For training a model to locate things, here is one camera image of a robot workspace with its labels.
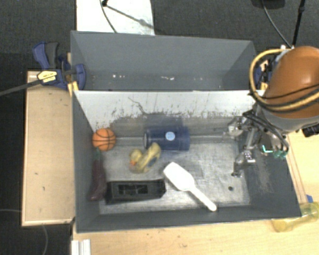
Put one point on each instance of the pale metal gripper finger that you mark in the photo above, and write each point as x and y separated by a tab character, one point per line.
242	162
234	129

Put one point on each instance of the white plastic scoop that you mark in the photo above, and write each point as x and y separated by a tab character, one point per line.
179	179

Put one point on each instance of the dark blue can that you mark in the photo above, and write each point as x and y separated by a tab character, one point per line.
167	138

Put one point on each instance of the yellow rubber duck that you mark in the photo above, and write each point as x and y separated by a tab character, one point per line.
144	159

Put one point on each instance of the grey metal bin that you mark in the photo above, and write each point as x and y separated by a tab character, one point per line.
159	62

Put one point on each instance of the black rectangular box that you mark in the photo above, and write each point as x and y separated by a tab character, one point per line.
135	191

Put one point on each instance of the orange toy basketball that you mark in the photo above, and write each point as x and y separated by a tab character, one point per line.
104	139

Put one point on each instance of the purple toy eggplant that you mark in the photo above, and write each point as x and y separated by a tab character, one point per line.
97	179

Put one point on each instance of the pale wood board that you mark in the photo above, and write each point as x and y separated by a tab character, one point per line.
48	147

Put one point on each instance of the black cylinder on white bracket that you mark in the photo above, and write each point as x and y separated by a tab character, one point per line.
315	128

